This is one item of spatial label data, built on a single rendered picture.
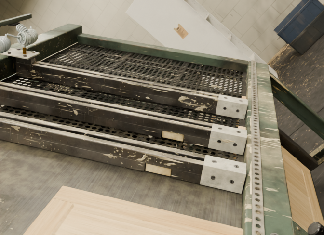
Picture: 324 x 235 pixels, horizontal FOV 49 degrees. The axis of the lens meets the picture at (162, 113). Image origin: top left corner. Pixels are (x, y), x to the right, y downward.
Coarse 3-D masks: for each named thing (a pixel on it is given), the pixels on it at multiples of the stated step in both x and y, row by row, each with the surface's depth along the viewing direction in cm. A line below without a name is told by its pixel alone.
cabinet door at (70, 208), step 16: (64, 192) 94; (80, 192) 95; (48, 208) 88; (64, 208) 89; (80, 208) 90; (96, 208) 90; (112, 208) 91; (128, 208) 92; (144, 208) 92; (32, 224) 83; (48, 224) 84; (64, 224) 84; (80, 224) 85; (96, 224) 86; (112, 224) 86; (128, 224) 87; (144, 224) 87; (160, 224) 88; (176, 224) 88; (192, 224) 89; (208, 224) 89; (224, 224) 90
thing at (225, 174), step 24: (0, 120) 115; (24, 120) 117; (24, 144) 116; (48, 144) 114; (72, 144) 112; (96, 144) 110; (120, 144) 109; (144, 144) 111; (144, 168) 109; (168, 168) 107; (192, 168) 105; (216, 168) 103; (240, 168) 105; (240, 192) 105
